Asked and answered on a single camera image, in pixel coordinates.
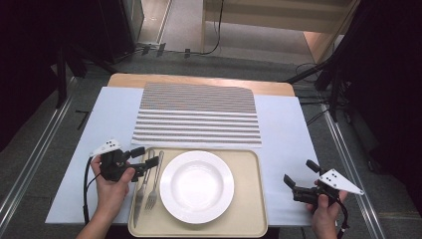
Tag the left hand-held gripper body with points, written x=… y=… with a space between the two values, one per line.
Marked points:
x=111 y=166

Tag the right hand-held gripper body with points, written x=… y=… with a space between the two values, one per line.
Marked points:
x=336 y=182

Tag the silver table knife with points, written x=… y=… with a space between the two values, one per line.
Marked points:
x=141 y=195

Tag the silver fork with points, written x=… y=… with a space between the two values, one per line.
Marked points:
x=152 y=199

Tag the beige plastic tray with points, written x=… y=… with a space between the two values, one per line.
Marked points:
x=247 y=186

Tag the white plate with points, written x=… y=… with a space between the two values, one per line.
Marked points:
x=197 y=187

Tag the person's left hand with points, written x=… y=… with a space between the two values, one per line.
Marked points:
x=111 y=195

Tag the person's right hand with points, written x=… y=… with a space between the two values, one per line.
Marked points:
x=323 y=219

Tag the white table cover sheet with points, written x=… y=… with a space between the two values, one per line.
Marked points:
x=109 y=126

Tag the black metal stand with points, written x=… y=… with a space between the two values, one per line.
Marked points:
x=61 y=83
x=334 y=99

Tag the striped placemat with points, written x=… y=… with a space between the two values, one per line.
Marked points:
x=199 y=109

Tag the wooden table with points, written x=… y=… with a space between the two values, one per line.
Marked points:
x=132 y=80

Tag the black curtain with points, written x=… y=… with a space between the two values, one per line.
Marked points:
x=26 y=49
x=391 y=83

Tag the black cabinet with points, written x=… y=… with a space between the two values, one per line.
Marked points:
x=116 y=30

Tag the light wooden furniture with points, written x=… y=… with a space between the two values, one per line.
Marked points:
x=265 y=16

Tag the metal floor rail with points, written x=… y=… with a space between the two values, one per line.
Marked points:
x=348 y=166
x=49 y=127

